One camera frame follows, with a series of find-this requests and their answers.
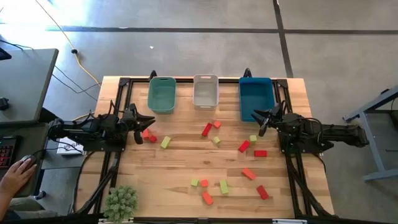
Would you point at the black backlit keyboard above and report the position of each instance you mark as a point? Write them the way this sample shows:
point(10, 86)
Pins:
point(7, 152)

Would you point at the silver metal bracket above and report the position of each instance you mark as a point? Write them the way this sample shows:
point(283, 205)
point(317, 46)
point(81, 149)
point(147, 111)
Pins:
point(289, 221)

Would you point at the green artificial plant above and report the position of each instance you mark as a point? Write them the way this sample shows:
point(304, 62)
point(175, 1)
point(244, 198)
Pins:
point(120, 203)

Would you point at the orange long wooden block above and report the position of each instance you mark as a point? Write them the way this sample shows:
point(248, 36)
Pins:
point(249, 174)
point(145, 133)
point(207, 198)

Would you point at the orange wooden cube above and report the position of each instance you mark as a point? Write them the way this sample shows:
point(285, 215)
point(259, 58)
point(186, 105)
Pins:
point(217, 124)
point(204, 183)

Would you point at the dark grey desk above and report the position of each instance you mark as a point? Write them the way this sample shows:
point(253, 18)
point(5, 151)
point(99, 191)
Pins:
point(31, 137)

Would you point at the green long wooden block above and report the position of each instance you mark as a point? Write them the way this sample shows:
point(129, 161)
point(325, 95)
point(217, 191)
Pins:
point(224, 186)
point(165, 142)

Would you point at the white plastic bin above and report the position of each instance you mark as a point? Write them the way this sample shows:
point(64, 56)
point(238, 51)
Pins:
point(205, 96)

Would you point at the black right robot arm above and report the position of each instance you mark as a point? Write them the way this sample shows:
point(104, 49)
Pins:
point(335, 132)

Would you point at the green wooden cube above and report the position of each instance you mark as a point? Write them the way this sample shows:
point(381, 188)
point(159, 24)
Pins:
point(253, 138)
point(216, 140)
point(194, 182)

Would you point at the black desk support bar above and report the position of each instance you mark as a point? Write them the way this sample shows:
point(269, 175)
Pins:
point(46, 115)

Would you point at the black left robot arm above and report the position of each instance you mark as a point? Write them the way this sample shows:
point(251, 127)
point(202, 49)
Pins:
point(93, 127)

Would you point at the black table clamp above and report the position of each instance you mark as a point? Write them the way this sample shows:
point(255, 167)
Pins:
point(153, 74)
point(247, 72)

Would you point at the teal plastic bin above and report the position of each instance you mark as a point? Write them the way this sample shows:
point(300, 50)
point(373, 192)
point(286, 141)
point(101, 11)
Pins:
point(161, 99)

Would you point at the blue plastic bin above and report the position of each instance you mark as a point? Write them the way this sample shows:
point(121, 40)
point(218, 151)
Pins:
point(253, 93)

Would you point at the white printed booklet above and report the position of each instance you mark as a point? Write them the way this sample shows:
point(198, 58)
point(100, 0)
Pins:
point(66, 146)

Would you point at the person's hand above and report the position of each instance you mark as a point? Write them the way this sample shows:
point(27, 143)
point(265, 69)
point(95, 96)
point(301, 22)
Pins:
point(15, 177)

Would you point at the grey metal table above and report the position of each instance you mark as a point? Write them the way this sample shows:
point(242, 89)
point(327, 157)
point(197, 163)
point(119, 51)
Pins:
point(373, 143)

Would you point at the person's forearm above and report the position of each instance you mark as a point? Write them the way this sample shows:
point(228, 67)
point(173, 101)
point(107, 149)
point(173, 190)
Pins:
point(3, 205)

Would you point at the light grey desk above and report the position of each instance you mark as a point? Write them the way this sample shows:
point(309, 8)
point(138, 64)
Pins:
point(25, 84)

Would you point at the red wooden cube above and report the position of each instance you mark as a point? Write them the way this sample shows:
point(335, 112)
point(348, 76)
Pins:
point(152, 138)

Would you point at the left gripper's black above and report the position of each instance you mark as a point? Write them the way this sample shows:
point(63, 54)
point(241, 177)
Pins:
point(129, 121)

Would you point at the small black desk device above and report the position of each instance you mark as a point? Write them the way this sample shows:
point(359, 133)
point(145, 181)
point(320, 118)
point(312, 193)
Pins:
point(3, 103)

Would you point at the black flat desk gadget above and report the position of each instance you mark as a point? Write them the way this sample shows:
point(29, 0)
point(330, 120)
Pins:
point(4, 54)

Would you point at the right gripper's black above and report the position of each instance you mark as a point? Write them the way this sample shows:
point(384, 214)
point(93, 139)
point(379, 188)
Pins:
point(273, 118)

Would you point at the red long wooden block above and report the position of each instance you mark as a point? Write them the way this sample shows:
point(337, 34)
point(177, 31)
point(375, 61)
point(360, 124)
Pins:
point(262, 192)
point(260, 153)
point(244, 146)
point(206, 129)

